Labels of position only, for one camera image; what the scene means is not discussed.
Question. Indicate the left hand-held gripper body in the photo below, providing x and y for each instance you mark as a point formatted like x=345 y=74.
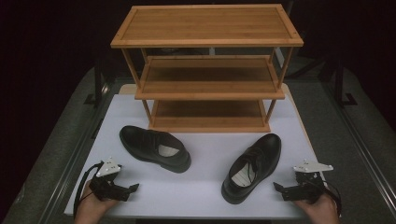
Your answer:
x=109 y=189

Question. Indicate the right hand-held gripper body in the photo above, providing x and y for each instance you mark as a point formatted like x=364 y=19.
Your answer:
x=306 y=191

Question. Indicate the black leather shoe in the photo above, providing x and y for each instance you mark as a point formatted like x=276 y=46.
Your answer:
x=264 y=152
x=146 y=146

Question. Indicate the wooden three-tier shoe rack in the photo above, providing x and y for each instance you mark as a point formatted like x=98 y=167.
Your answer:
x=205 y=26

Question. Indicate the person's right hand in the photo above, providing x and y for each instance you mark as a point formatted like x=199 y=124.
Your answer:
x=323 y=211

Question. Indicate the person's left hand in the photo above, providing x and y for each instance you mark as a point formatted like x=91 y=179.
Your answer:
x=90 y=210

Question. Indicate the black metal stand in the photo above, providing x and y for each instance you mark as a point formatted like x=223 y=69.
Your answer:
x=98 y=84
x=340 y=84

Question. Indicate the metal frame rail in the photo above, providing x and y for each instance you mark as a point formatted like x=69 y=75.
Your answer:
x=74 y=165
x=364 y=149

